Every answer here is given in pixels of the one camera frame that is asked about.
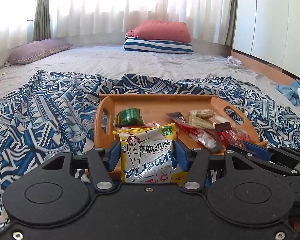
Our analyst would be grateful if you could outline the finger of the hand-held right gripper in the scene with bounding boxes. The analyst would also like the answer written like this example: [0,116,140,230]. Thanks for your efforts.
[226,141,300,161]
[245,155,300,178]

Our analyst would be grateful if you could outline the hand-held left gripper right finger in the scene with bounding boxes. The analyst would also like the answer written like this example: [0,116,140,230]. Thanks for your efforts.
[174,139,260,193]

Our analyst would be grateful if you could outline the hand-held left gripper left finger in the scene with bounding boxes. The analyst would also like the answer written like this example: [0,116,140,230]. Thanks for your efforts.
[41,140,122,193]

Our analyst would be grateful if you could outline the red black coffee stick packet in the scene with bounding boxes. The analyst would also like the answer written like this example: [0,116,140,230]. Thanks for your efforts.
[166,112,223,153]

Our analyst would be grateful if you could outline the short red biscuit packet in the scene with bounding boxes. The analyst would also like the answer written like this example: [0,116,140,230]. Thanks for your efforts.
[219,129,251,145]

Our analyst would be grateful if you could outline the white yellow snack packet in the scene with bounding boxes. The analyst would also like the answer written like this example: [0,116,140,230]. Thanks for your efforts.
[113,123,188,186]

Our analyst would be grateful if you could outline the green peas packet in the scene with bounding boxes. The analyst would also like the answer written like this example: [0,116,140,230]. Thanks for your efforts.
[114,108,143,128]

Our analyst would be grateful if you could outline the gold foil snack packet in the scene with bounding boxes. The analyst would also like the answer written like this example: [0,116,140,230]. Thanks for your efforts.
[189,109,217,128]

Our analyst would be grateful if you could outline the wooden tray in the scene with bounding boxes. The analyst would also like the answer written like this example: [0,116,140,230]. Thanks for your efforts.
[94,94,268,155]

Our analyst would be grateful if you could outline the blue denim garment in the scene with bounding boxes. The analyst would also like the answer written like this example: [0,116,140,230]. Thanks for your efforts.
[276,79,300,106]

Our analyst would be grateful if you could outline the blue patterned printed blanket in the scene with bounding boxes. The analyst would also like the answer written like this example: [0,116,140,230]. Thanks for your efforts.
[0,70,300,230]

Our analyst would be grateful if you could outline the crumpled white tissue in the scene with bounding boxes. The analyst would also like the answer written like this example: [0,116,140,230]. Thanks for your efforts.
[227,56,242,66]

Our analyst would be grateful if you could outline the blue white striped pillow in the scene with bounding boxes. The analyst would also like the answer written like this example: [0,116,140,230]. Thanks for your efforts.
[123,37,194,54]

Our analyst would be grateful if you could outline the red pillow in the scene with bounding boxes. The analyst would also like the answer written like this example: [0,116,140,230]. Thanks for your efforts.
[126,20,192,43]

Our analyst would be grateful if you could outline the purple pillow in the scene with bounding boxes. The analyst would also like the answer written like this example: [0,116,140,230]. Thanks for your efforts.
[5,39,73,65]

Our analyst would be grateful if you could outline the white wardrobe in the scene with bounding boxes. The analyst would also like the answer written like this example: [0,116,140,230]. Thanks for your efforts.
[232,0,300,73]

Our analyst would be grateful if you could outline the green curtain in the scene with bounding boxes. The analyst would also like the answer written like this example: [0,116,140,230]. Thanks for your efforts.
[32,0,52,42]
[229,0,238,48]

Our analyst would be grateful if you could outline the white sheer curtain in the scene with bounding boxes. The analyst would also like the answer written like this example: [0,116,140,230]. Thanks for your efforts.
[0,0,234,55]

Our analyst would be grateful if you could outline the wooden bed frame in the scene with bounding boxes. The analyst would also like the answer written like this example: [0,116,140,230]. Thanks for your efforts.
[230,50,300,85]

